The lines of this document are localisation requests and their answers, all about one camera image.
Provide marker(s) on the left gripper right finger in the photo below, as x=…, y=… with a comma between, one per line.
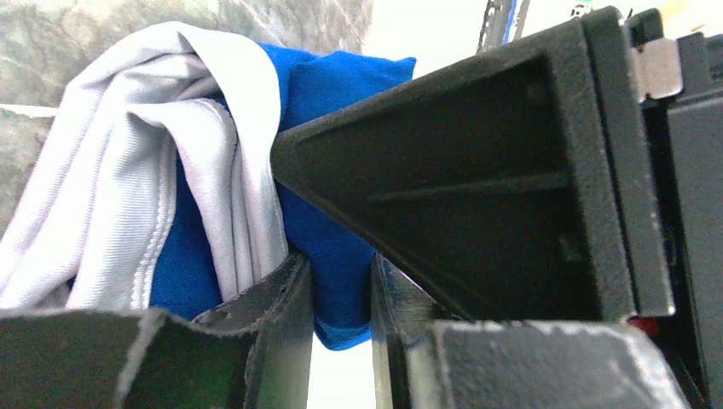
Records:
x=423, y=357

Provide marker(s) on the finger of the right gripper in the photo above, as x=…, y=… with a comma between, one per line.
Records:
x=513, y=185

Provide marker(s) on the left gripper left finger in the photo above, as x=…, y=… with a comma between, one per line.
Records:
x=251, y=352

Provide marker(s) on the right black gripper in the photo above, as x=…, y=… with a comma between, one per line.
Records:
x=685, y=132

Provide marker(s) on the blue underwear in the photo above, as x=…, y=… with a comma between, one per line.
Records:
x=154, y=187

